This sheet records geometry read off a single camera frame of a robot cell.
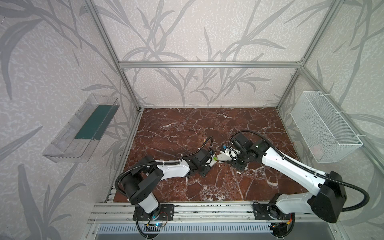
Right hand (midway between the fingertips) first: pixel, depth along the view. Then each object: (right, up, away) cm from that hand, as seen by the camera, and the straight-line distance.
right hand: (233, 157), depth 81 cm
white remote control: (-10, -5, +10) cm, 15 cm away
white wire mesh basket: (+36, +14, -18) cm, 43 cm away
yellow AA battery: (-15, +7, +21) cm, 27 cm away
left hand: (-14, -5, +9) cm, 17 cm away
